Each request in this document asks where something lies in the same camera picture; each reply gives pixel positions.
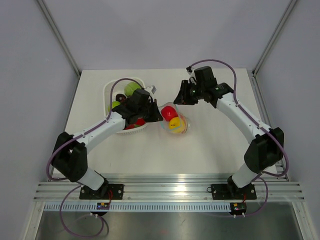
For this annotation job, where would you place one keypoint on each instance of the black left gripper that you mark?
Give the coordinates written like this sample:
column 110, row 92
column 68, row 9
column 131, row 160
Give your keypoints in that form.
column 156, row 116

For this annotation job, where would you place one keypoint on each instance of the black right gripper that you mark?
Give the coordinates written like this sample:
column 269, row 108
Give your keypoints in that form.
column 183, row 97

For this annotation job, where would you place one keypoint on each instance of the red apple toy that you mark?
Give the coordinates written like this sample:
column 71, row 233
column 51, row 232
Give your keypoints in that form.
column 168, row 113

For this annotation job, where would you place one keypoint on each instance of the red watermelon slice toy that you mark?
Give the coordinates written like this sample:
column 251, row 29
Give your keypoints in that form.
column 183, row 127

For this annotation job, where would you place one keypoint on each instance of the clear zip bag blue zipper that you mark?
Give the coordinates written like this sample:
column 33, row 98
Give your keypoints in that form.
column 164, row 124

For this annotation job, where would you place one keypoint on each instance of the yellow lemon toy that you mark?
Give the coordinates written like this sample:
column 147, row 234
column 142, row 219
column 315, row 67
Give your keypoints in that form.
column 174, row 123

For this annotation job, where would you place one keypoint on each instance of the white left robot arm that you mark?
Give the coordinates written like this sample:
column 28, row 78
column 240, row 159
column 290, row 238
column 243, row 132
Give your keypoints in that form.
column 71, row 150

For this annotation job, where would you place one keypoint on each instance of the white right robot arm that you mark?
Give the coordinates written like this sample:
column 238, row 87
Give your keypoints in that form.
column 266, row 144

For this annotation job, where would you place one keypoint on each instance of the red bell pepper toy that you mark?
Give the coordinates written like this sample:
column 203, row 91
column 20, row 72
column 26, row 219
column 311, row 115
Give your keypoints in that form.
column 140, row 122

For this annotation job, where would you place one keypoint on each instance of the dark purple grape bunch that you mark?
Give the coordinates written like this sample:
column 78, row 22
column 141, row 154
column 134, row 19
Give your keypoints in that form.
column 121, row 98

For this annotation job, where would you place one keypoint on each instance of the green apple toy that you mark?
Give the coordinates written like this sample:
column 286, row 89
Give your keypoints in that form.
column 113, row 105

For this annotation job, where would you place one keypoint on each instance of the white perforated plastic basket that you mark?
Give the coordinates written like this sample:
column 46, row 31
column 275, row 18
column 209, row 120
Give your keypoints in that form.
column 109, row 95

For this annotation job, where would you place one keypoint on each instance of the left small circuit board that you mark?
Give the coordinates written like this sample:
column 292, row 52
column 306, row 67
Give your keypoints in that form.
column 103, row 206

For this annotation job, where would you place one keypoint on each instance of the small circuit board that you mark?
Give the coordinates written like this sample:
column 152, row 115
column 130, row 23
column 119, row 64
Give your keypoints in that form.
column 103, row 206
column 242, row 207

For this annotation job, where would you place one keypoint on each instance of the right small circuit board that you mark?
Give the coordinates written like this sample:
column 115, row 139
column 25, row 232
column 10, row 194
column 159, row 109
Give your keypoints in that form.
column 242, row 207

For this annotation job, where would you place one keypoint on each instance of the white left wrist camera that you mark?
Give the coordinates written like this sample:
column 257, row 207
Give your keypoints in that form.
column 151, row 89

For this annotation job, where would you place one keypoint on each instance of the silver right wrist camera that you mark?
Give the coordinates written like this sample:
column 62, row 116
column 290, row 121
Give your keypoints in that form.
column 189, row 70

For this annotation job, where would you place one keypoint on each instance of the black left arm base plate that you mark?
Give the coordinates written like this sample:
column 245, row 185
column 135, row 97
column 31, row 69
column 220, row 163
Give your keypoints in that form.
column 105, row 192

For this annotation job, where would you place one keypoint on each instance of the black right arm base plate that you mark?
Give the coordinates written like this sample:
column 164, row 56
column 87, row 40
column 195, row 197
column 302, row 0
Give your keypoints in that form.
column 221, row 192

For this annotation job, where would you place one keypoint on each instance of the aluminium rail frame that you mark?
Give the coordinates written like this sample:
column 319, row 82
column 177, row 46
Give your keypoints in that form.
column 173, row 188

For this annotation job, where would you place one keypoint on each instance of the white slotted cable duct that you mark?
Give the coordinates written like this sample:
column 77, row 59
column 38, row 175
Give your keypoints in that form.
column 211, row 207

